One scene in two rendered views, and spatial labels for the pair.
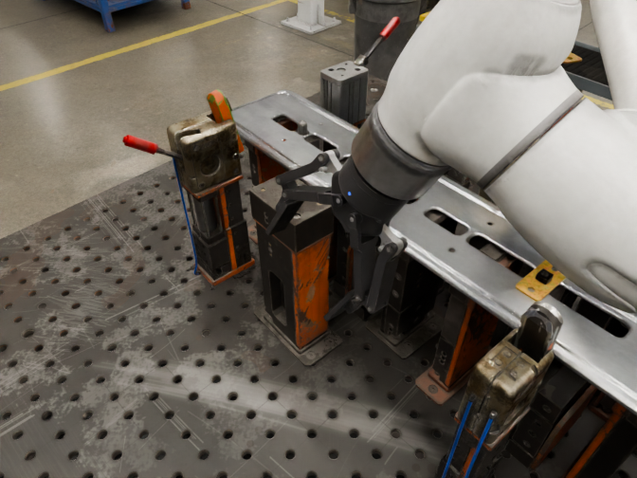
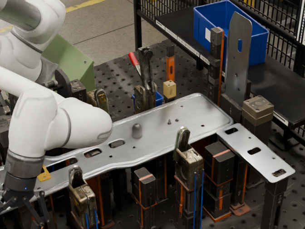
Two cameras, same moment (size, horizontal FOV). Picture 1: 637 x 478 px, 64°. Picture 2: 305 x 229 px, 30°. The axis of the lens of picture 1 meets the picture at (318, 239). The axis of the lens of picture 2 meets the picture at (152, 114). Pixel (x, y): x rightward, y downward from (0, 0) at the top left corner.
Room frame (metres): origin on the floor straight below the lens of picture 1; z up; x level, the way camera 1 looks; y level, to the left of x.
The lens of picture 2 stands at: (-0.09, 0.90, 2.19)
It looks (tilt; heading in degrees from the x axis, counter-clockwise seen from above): 37 degrees down; 281
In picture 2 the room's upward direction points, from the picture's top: 1 degrees counter-clockwise
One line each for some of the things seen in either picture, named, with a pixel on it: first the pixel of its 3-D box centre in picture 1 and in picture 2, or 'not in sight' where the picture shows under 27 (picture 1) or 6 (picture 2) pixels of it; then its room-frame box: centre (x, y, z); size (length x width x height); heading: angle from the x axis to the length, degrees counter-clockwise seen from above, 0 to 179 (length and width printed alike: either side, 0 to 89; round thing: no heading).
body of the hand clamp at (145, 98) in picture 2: not in sight; (145, 126); (0.25, -0.74, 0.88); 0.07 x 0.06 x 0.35; 130
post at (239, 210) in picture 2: not in sight; (238, 174); (-0.11, -0.56, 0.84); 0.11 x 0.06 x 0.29; 130
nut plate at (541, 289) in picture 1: (543, 277); (41, 170); (0.49, -0.31, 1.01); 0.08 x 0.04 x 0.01; 131
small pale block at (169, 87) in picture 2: not in sight; (169, 123); (0.16, -0.76, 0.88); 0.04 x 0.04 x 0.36; 40
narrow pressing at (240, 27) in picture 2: not in sight; (237, 60); (-0.07, -0.78, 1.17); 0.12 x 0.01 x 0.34; 130
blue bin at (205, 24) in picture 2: not in sight; (228, 34); (-0.03, -1.09, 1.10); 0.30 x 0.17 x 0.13; 125
